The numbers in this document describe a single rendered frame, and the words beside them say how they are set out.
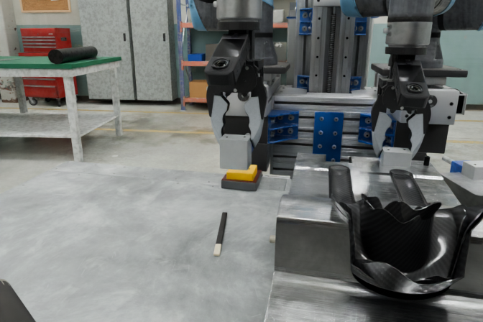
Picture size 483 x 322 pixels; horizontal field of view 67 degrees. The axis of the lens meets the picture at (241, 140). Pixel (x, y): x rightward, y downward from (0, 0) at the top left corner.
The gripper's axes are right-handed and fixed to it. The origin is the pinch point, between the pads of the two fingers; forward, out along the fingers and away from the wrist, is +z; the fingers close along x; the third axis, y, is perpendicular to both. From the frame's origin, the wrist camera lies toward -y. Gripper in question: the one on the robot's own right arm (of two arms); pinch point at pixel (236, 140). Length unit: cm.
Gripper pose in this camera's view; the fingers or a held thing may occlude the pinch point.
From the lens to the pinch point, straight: 64.2
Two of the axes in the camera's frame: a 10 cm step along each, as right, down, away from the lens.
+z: 0.0, 9.6, 2.8
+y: 2.1, -2.7, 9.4
